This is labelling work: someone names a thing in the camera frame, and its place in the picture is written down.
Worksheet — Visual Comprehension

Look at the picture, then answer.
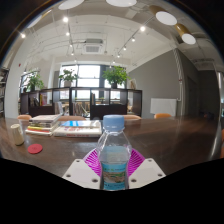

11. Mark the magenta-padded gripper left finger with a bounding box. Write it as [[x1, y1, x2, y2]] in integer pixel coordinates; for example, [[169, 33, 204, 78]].
[[62, 148, 102, 190]]

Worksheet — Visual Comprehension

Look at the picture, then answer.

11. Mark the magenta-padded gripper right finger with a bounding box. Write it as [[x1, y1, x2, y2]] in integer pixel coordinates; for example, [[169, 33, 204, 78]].
[[127, 148, 167, 190]]

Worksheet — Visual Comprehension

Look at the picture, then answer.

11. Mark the clear water bottle blue cap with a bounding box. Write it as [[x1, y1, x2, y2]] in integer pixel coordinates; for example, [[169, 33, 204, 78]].
[[96, 114, 133, 192]]

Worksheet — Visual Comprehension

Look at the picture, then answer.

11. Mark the large white book red print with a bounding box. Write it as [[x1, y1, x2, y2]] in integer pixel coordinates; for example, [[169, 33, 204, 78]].
[[53, 124, 103, 138]]

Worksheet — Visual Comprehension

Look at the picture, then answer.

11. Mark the blue-covered book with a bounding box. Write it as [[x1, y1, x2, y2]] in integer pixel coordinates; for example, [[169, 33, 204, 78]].
[[60, 120, 101, 129]]

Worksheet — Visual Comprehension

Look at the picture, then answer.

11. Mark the flat round red coaster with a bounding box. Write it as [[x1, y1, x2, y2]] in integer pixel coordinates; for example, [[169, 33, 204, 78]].
[[27, 143, 44, 155]]

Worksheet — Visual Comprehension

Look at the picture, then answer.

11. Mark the group of orange chairs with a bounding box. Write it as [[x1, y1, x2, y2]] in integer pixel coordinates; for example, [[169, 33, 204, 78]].
[[16, 113, 173, 122]]

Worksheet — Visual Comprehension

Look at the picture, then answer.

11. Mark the white book red-edged spine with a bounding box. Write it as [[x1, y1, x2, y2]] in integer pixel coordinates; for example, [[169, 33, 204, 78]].
[[25, 128, 55, 137]]

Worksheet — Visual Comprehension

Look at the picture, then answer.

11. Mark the yellow-spined book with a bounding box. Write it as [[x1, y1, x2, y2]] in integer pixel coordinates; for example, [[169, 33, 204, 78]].
[[27, 126, 56, 132]]

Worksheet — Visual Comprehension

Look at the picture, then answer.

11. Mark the dark-spined book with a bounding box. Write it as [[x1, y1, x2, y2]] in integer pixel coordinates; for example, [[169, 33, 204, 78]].
[[28, 122, 60, 129]]

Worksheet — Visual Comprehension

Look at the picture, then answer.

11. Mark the white-covered thick book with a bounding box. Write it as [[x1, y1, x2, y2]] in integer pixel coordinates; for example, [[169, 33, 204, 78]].
[[29, 114, 63, 125]]

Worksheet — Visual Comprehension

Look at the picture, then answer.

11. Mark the dark open shelf unit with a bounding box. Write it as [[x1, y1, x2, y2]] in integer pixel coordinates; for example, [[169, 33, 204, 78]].
[[19, 87, 143, 120]]

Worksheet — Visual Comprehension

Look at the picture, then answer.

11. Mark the cream ceramic cup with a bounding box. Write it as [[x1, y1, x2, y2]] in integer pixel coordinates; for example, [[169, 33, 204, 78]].
[[10, 123, 26, 147]]

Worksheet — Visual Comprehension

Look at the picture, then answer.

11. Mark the small green potted plant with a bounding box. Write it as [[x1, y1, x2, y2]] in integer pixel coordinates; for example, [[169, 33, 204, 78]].
[[58, 68, 79, 88]]

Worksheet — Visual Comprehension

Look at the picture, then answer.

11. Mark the tall green potted plant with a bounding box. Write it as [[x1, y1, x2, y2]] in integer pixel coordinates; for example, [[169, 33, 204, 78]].
[[101, 65, 130, 89]]

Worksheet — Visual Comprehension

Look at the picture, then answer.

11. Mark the bushy green potted plant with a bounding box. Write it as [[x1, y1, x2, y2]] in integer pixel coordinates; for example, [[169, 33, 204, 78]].
[[25, 71, 45, 93]]

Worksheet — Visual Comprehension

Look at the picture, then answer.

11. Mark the ceiling air conditioner unit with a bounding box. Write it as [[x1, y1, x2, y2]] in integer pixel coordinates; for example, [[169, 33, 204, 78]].
[[82, 38, 104, 55]]

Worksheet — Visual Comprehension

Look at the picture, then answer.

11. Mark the group of ceiling spotlights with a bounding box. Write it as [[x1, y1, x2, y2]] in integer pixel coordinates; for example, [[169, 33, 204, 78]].
[[19, 14, 148, 64]]

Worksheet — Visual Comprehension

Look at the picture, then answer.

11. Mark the group of round white lamps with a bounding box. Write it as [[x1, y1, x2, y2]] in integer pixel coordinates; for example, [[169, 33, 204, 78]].
[[58, 0, 197, 46]]

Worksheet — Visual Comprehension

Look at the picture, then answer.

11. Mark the white wall radiator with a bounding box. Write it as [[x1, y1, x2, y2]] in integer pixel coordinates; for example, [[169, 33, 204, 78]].
[[149, 98, 178, 117]]

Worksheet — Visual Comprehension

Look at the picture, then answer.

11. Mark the wall bookshelf with books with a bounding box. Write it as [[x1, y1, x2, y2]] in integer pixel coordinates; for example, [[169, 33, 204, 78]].
[[0, 66, 10, 118]]

